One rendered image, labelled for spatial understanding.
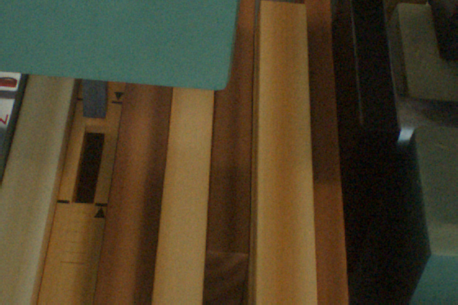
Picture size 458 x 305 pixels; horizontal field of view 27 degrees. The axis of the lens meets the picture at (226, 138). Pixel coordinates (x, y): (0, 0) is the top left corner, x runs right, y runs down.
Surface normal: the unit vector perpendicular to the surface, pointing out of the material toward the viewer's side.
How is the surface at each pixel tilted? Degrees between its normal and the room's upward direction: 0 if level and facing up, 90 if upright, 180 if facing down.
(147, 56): 90
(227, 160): 0
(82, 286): 0
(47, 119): 0
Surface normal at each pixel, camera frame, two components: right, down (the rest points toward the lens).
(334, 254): 0.09, -0.66
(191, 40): -0.04, 0.74
